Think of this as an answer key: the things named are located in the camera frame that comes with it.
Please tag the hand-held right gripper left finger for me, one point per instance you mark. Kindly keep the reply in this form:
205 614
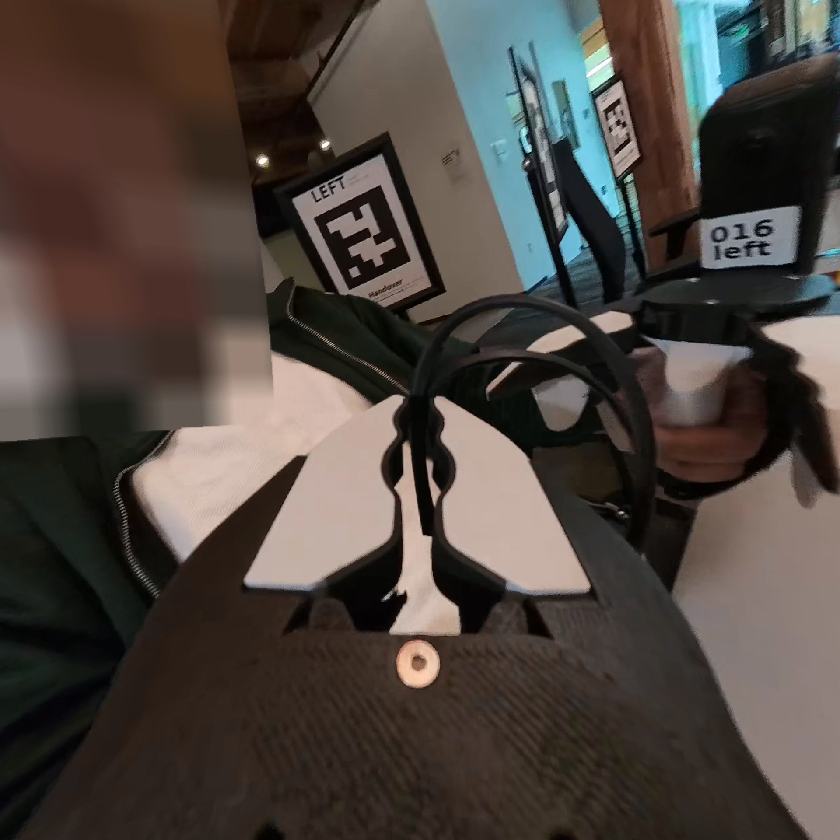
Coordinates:
328 518

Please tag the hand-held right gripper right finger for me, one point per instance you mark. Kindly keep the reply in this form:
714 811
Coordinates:
512 525

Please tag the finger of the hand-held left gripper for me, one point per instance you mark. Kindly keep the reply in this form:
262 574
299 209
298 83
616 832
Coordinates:
561 403
590 334

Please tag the person's left hand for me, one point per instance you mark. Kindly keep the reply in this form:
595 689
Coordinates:
709 453

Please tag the white garment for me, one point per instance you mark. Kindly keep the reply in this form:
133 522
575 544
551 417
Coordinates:
262 459

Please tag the black office chair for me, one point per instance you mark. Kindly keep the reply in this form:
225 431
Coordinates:
594 229

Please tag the framed marker sign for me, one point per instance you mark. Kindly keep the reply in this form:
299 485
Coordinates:
358 229
617 124
541 144

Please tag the dark green jacket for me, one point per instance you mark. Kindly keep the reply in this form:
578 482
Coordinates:
65 558

